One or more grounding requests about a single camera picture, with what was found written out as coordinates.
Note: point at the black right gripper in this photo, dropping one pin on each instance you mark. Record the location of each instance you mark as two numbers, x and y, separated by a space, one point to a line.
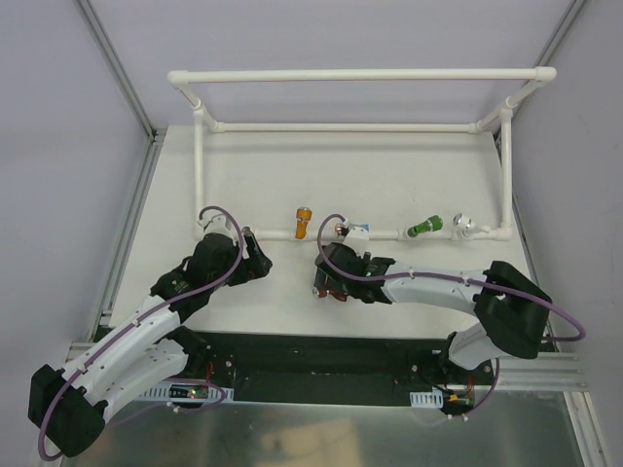
329 280

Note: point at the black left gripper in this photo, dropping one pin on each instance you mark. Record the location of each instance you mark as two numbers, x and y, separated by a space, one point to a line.
256 260

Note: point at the brown water faucet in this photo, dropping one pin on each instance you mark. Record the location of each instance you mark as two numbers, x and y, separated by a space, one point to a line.
322 293

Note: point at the white PVC pipe frame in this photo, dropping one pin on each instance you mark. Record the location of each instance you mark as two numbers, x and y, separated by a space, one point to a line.
533 78

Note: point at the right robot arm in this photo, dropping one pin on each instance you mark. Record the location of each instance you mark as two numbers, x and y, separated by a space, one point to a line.
511 312

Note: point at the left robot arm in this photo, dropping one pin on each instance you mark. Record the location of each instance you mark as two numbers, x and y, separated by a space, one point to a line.
72 404

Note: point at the blue water faucet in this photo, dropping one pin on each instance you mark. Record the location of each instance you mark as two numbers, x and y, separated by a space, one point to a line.
343 228

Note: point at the orange water faucet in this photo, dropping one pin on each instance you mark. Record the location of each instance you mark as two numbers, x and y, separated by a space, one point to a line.
303 217

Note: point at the green water faucet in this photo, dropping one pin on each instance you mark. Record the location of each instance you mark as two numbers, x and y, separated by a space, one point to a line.
431 224

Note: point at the white water faucet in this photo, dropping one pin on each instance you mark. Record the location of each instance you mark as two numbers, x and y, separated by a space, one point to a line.
465 228

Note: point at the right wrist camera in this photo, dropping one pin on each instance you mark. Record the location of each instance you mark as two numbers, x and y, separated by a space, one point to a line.
356 236

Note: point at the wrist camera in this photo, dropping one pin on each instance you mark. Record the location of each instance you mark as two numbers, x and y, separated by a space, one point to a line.
356 236
218 224

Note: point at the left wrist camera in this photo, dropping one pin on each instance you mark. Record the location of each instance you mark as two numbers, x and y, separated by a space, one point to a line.
218 224

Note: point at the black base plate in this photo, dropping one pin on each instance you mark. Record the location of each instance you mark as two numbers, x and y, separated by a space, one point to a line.
327 370

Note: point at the left white cable duct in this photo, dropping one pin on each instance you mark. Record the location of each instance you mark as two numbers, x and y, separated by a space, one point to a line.
177 392

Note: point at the white cable duct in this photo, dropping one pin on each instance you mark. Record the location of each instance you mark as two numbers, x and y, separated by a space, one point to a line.
177 392
432 399

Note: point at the right white cable duct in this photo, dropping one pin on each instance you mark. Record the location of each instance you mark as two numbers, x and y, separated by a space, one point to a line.
432 399

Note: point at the aluminium front rail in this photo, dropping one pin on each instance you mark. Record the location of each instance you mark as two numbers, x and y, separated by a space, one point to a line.
549 372

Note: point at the left aluminium frame post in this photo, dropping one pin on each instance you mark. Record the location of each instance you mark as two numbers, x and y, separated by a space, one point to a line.
115 66

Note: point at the aluminium frame post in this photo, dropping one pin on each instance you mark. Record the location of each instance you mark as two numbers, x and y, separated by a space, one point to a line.
115 66
571 15

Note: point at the right aluminium frame post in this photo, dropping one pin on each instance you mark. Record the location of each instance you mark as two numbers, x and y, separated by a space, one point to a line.
571 15

